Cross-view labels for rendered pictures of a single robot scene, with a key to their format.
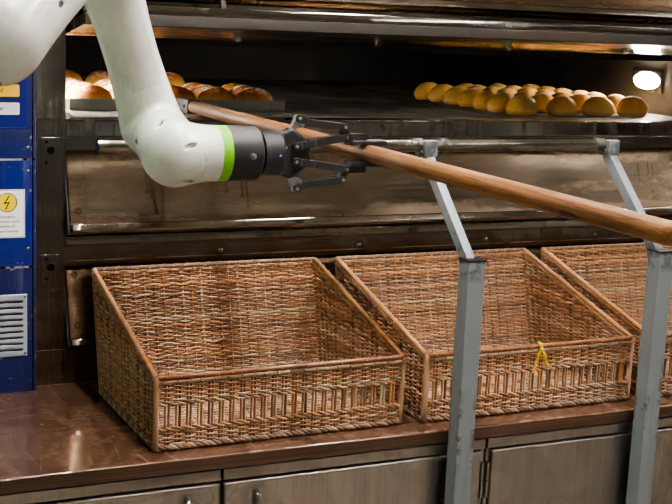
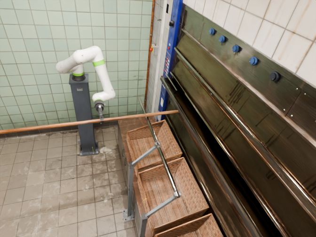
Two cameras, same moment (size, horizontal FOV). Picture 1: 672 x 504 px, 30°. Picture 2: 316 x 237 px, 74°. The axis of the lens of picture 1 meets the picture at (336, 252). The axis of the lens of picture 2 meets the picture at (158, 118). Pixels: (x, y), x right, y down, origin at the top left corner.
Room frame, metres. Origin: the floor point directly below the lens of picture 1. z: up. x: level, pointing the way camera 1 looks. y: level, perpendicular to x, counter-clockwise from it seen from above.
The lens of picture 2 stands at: (2.75, -1.43, 2.47)
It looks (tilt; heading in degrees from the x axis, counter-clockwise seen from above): 39 degrees down; 93
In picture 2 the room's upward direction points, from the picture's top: 8 degrees clockwise
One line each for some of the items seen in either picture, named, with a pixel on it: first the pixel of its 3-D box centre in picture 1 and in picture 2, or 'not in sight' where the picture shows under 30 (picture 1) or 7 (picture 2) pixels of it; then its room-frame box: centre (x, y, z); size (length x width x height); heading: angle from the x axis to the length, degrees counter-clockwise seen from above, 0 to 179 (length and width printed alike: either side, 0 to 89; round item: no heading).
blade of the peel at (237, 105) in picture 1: (159, 99); not in sight; (3.23, 0.47, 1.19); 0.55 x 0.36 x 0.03; 116
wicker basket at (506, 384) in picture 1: (478, 326); (169, 193); (2.89, -0.35, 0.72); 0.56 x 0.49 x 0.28; 116
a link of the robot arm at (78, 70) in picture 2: not in sight; (75, 66); (1.67, 0.57, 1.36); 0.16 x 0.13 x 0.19; 60
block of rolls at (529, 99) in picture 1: (527, 98); not in sight; (3.77, -0.55, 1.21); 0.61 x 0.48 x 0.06; 25
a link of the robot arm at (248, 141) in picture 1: (240, 152); (99, 105); (2.07, 0.16, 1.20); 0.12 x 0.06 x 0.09; 26
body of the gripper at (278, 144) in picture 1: (282, 153); (99, 109); (2.10, 0.10, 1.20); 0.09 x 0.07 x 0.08; 116
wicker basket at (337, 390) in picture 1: (243, 343); (152, 146); (2.64, 0.19, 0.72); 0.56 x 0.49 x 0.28; 116
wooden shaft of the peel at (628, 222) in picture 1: (352, 149); (107, 119); (2.22, -0.02, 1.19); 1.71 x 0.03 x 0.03; 26
